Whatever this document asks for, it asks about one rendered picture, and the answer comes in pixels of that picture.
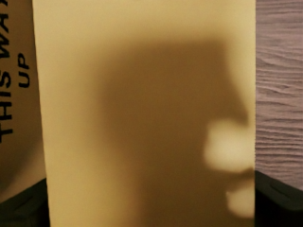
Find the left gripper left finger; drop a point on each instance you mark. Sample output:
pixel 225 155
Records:
pixel 29 208

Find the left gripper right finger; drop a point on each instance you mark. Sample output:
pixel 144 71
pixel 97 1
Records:
pixel 277 204

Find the yellow cardboard carton side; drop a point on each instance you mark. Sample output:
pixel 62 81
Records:
pixel 22 154
pixel 148 111

